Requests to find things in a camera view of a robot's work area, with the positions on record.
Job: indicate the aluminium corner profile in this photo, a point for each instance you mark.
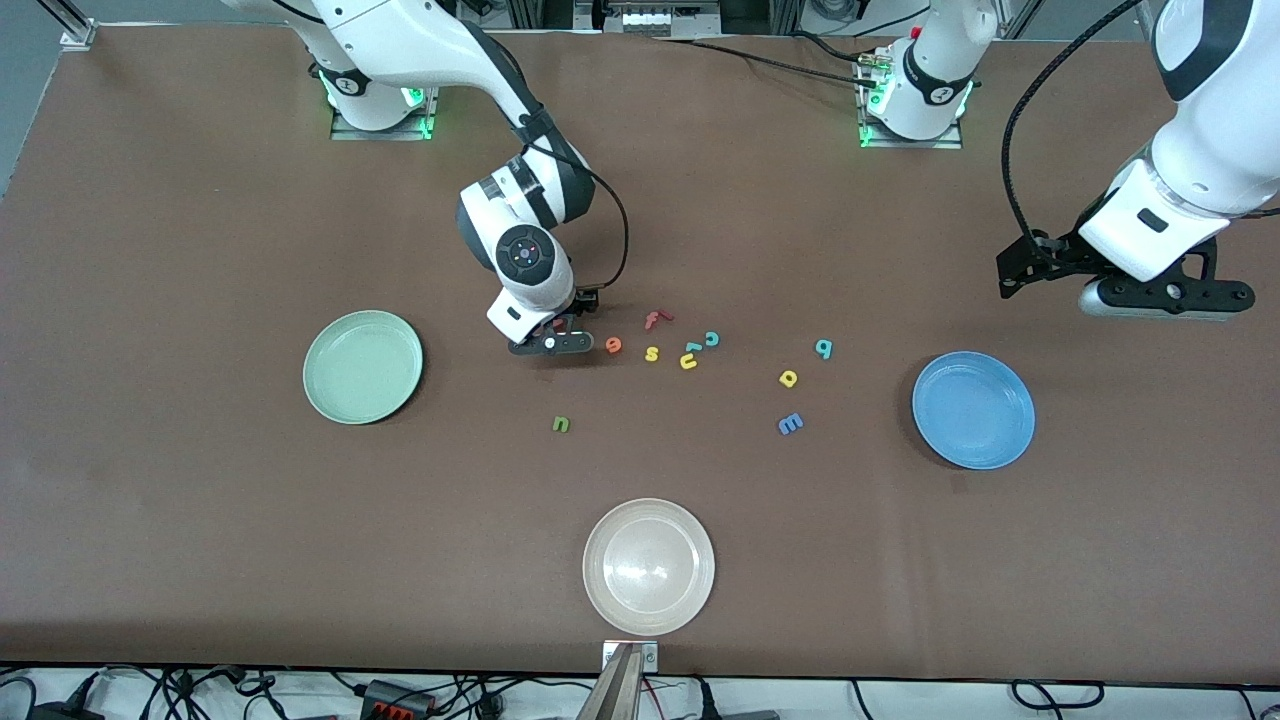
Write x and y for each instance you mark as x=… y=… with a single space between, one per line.
x=75 y=30

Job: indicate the silver electronics box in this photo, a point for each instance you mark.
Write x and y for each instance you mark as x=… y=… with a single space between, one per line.
x=660 y=20

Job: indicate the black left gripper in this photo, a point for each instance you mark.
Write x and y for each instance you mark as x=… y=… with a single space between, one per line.
x=1058 y=254

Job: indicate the aluminium camera pole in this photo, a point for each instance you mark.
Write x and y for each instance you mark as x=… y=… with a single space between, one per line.
x=615 y=695

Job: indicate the red foam letter f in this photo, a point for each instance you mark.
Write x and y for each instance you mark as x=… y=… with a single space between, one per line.
x=653 y=320

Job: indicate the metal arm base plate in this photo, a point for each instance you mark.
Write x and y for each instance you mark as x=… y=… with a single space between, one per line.
x=910 y=144
x=380 y=134

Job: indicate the black red power strip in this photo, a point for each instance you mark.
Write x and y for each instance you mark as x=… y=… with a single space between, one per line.
x=395 y=700

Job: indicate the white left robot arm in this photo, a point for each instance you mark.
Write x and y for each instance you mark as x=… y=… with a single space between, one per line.
x=1210 y=150

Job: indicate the dark equipment rack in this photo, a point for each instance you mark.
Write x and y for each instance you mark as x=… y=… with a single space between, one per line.
x=750 y=12

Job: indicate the white plate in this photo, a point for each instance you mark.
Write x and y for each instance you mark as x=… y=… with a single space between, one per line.
x=649 y=567

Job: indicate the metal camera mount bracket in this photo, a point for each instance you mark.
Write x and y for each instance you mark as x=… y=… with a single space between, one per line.
x=650 y=657

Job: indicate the blue plate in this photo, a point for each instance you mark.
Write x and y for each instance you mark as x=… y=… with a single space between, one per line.
x=973 y=410

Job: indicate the black power adapter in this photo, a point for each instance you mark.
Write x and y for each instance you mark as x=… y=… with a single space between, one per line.
x=60 y=712

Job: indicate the blue foam letter m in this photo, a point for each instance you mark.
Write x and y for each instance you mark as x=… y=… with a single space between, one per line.
x=790 y=424

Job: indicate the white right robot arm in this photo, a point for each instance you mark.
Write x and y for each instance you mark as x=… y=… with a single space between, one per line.
x=420 y=45

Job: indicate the aluminium profile strut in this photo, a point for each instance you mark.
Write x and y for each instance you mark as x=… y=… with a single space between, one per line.
x=1015 y=18

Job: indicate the brown table cover sheet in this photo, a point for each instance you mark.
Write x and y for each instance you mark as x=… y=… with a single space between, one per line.
x=200 y=550

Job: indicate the green plate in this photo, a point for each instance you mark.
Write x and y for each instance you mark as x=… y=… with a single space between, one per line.
x=363 y=367

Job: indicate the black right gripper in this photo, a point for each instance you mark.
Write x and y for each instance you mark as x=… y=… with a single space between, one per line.
x=577 y=304

